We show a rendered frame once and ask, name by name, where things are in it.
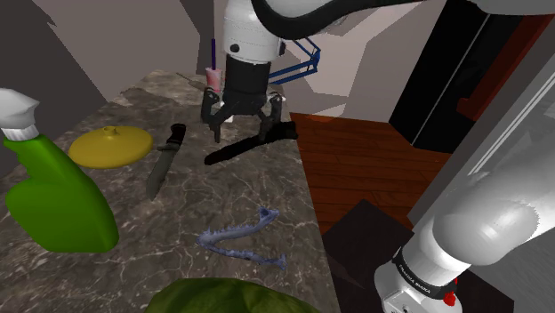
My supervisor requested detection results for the black door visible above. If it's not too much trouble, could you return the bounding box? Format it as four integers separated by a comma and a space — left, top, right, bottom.
388, 0, 555, 156

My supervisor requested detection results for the yellow round lid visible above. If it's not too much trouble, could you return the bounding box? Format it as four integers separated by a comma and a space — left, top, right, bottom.
68, 125, 155, 170

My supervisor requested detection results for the blue-grey spiky jawbone toy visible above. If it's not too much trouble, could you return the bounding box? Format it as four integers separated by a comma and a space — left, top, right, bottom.
196, 206, 288, 271

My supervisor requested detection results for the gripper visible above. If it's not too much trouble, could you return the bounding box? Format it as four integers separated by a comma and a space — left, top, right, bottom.
200, 54, 286, 145

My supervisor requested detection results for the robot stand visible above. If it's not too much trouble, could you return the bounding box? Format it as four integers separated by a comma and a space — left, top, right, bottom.
322, 198, 515, 313

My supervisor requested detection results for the green lettuce head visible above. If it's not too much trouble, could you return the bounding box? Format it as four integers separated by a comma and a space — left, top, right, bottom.
145, 277, 321, 313

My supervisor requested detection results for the blue wire rack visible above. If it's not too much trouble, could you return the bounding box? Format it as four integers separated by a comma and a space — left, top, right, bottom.
267, 37, 322, 86

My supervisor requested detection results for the grey knife black handle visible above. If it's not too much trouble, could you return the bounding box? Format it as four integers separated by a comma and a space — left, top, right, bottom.
145, 123, 188, 202

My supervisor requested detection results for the pink cup purple straw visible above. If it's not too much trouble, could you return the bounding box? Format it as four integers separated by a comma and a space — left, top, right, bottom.
204, 38, 225, 94

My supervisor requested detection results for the green spray bottle white cap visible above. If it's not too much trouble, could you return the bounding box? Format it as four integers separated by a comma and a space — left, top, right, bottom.
0, 87, 120, 254

